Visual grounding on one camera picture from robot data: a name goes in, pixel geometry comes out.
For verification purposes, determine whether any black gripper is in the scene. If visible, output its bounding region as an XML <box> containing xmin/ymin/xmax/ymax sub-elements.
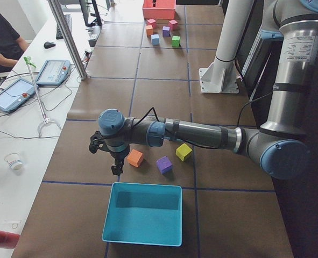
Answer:
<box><xmin>111</xmin><ymin>150</ymin><xmax>129</xmax><ymax>175</ymax></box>

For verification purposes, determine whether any light blue foam block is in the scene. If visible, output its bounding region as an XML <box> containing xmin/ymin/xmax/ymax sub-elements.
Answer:
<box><xmin>151</xmin><ymin>34</ymin><xmax>160</xmax><ymax>46</ymax></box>

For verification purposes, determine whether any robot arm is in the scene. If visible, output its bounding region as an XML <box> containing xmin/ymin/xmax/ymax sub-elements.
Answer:
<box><xmin>89</xmin><ymin>1</ymin><xmax>318</xmax><ymax>180</ymax></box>

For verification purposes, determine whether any orange foam block left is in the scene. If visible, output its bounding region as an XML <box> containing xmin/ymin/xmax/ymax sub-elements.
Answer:
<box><xmin>127</xmin><ymin>149</ymin><xmax>144</xmax><ymax>168</ymax></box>

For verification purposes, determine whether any orange foam block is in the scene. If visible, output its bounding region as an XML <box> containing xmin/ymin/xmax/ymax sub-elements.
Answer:
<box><xmin>145</xmin><ymin>25</ymin><xmax>153</xmax><ymax>37</ymax></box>
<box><xmin>127</xmin><ymin>149</ymin><xmax>144</xmax><ymax>168</ymax></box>

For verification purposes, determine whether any purple foam block left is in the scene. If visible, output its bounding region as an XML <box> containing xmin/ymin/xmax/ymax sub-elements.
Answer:
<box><xmin>156</xmin><ymin>156</ymin><xmax>173</xmax><ymax>174</ymax></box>

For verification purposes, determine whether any purple foam block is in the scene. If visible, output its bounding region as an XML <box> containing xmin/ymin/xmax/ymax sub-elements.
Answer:
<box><xmin>162</xmin><ymin>26</ymin><xmax>171</xmax><ymax>37</ymax></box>
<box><xmin>156</xmin><ymin>156</ymin><xmax>173</xmax><ymax>174</ymax></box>

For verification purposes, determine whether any teal plastic bin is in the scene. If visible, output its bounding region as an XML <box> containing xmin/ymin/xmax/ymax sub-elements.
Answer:
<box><xmin>102</xmin><ymin>182</ymin><xmax>182</xmax><ymax>247</ymax></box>

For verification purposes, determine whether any yellow foam block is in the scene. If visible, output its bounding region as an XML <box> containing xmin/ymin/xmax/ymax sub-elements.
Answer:
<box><xmin>175</xmin><ymin>144</ymin><xmax>193</xmax><ymax>162</ymax></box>

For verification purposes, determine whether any paper cup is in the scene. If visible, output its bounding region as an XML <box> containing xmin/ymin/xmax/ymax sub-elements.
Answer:
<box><xmin>4</xmin><ymin>153</ymin><xmax>23</xmax><ymax>170</ymax></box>

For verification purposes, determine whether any far teach pendant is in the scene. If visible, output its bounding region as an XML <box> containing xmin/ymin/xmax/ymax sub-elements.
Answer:
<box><xmin>36</xmin><ymin>60</ymin><xmax>70</xmax><ymax>87</ymax></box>

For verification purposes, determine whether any teach pendant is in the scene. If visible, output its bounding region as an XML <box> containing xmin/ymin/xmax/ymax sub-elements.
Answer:
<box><xmin>0</xmin><ymin>78</ymin><xmax>35</xmax><ymax>112</ymax></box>
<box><xmin>36</xmin><ymin>60</ymin><xmax>70</xmax><ymax>87</ymax></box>

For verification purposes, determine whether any near teach pendant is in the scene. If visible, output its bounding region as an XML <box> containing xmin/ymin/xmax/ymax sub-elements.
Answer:
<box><xmin>0</xmin><ymin>78</ymin><xmax>35</xmax><ymax>112</ymax></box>

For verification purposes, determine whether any red bottle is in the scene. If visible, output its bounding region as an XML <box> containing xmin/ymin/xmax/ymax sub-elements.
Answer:
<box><xmin>0</xmin><ymin>231</ymin><xmax>20</xmax><ymax>249</ymax></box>

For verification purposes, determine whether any grabber reach tool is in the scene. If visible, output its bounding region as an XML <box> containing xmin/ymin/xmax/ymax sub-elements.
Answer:
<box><xmin>24</xmin><ymin>56</ymin><xmax>62</xmax><ymax>138</ymax></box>

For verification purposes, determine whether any green foam block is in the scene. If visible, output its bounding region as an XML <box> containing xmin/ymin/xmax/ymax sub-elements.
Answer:
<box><xmin>171</xmin><ymin>35</ymin><xmax>180</xmax><ymax>48</ymax></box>

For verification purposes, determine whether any black computer mouse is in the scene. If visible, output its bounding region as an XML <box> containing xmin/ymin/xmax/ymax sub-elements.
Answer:
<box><xmin>44</xmin><ymin>41</ymin><xmax>56</xmax><ymax>49</ymax></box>

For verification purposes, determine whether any orange foam block right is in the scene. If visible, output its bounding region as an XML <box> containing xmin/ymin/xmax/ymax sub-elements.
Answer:
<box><xmin>145</xmin><ymin>25</ymin><xmax>153</xmax><ymax>37</ymax></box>

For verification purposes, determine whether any black keyboard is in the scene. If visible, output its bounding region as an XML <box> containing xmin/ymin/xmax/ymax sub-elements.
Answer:
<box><xmin>55</xmin><ymin>13</ymin><xmax>73</xmax><ymax>40</ymax></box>

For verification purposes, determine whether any purple foam block right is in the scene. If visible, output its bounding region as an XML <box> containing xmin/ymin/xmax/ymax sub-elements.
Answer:
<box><xmin>162</xmin><ymin>26</ymin><xmax>171</xmax><ymax>37</ymax></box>

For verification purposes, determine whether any magenta foam block upper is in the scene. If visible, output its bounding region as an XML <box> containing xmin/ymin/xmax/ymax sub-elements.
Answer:
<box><xmin>146</xmin><ymin>19</ymin><xmax>157</xmax><ymax>28</ymax></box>

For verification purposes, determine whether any magenta foam block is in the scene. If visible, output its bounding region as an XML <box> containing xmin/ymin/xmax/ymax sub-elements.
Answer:
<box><xmin>168</xmin><ymin>19</ymin><xmax>178</xmax><ymax>31</ymax></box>
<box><xmin>146</xmin><ymin>19</ymin><xmax>157</xmax><ymax>28</ymax></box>

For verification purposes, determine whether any magenta foam block lower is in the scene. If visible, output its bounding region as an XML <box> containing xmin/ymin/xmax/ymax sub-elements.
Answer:
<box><xmin>168</xmin><ymin>19</ymin><xmax>178</xmax><ymax>31</ymax></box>

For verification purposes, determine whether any red plastic bin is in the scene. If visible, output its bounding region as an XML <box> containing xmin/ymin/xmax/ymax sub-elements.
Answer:
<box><xmin>142</xmin><ymin>0</ymin><xmax>176</xmax><ymax>20</ymax></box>

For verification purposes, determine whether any person in black shirt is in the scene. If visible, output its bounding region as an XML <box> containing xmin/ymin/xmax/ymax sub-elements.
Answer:
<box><xmin>0</xmin><ymin>14</ymin><xmax>29</xmax><ymax>73</ymax></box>

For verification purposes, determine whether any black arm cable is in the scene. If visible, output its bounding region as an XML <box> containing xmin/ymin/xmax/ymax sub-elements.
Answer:
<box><xmin>130</xmin><ymin>107</ymin><xmax>161</xmax><ymax>130</ymax></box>

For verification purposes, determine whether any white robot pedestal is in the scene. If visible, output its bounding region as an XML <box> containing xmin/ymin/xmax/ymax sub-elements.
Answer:
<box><xmin>199</xmin><ymin>0</ymin><xmax>254</xmax><ymax>94</ymax></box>

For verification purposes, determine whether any aluminium frame post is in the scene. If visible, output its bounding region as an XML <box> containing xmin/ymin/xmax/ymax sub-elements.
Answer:
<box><xmin>48</xmin><ymin>0</ymin><xmax>87</xmax><ymax>81</ymax></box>

